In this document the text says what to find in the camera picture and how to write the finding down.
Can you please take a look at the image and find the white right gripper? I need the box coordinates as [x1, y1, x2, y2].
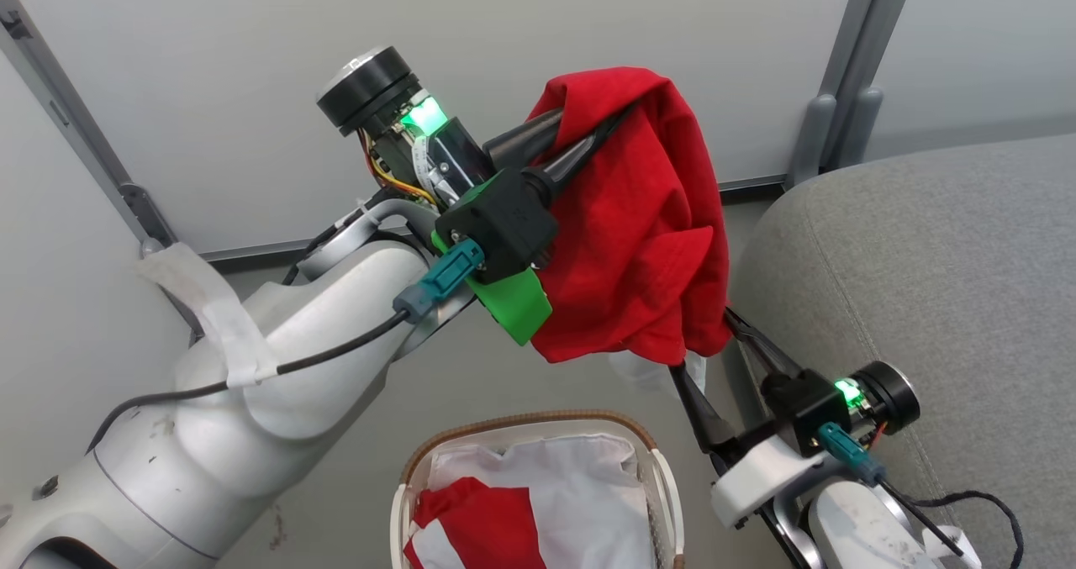
[668, 307, 922, 529]

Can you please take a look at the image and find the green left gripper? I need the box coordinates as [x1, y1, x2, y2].
[316, 46, 633, 347]

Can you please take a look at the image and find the plain red shirt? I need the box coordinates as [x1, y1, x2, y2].
[525, 66, 734, 366]

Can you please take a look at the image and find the red white striped garment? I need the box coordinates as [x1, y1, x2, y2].
[403, 477, 549, 569]

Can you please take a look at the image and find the white laundry basket brown rim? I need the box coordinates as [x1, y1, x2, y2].
[389, 409, 686, 569]

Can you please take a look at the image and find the white basket liner bag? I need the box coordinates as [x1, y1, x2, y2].
[403, 433, 665, 569]

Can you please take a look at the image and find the grey fabric sofa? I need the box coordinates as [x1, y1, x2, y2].
[730, 132, 1076, 569]

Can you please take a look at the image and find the white tape strip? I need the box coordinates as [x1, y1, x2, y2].
[137, 241, 280, 390]
[920, 524, 983, 569]

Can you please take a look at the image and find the teal right cable connector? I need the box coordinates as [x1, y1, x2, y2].
[817, 422, 885, 486]

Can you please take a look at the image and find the teal cable connector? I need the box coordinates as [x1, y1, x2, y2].
[393, 239, 487, 324]
[817, 422, 885, 486]

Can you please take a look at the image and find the teal left cable connector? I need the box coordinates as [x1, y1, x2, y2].
[393, 239, 487, 324]

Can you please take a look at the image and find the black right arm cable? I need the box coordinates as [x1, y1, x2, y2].
[874, 477, 1026, 569]

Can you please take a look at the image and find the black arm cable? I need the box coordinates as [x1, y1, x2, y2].
[87, 308, 413, 454]
[874, 477, 1026, 569]

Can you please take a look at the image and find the grey partition corner post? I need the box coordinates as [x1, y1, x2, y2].
[839, 0, 923, 168]
[786, 0, 889, 192]

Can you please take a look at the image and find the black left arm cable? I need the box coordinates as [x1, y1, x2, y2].
[87, 308, 413, 454]

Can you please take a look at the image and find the grey partition post with foot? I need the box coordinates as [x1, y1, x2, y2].
[0, 0, 182, 255]

